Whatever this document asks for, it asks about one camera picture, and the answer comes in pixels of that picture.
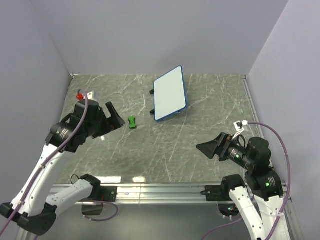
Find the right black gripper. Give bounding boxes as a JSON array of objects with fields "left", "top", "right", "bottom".
[{"left": 196, "top": 130, "right": 254, "bottom": 169}]

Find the green whiteboard eraser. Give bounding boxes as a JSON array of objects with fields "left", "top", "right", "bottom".
[{"left": 128, "top": 115, "right": 137, "bottom": 129}]

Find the blue framed whiteboard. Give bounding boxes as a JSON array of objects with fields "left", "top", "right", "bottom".
[{"left": 153, "top": 65, "right": 188, "bottom": 122}]

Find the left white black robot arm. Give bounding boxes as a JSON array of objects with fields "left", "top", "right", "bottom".
[{"left": 0, "top": 100, "right": 125, "bottom": 236}]

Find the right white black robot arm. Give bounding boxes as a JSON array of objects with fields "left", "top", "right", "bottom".
[{"left": 196, "top": 132, "right": 291, "bottom": 240}]

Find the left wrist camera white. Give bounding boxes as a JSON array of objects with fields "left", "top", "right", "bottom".
[{"left": 75, "top": 91, "right": 98, "bottom": 102}]

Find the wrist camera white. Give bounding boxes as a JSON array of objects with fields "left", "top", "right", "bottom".
[
  {"left": 75, "top": 91, "right": 98, "bottom": 102},
  {"left": 232, "top": 120, "right": 249, "bottom": 140}
]

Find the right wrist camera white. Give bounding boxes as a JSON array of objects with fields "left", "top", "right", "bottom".
[{"left": 232, "top": 120, "right": 249, "bottom": 140}]

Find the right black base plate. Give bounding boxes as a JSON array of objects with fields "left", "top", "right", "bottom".
[{"left": 200, "top": 185, "right": 232, "bottom": 202}]

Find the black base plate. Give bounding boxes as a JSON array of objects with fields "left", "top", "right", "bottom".
[
  {"left": 200, "top": 185, "right": 232, "bottom": 202},
  {"left": 98, "top": 185, "right": 118, "bottom": 203}
]

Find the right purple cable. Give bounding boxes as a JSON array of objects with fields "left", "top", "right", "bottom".
[{"left": 201, "top": 121, "right": 291, "bottom": 240}]

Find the purple cable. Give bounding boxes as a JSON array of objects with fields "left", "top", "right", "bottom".
[
  {"left": 201, "top": 121, "right": 291, "bottom": 240},
  {"left": 0, "top": 88, "right": 119, "bottom": 233}
]

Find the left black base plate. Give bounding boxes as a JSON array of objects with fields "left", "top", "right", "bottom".
[{"left": 98, "top": 185, "right": 118, "bottom": 203}]

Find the aluminium mounting rail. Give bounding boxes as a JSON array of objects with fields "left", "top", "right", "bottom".
[{"left": 47, "top": 182, "right": 293, "bottom": 206}]

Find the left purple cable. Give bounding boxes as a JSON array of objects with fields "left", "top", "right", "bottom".
[{"left": 0, "top": 88, "right": 119, "bottom": 233}]

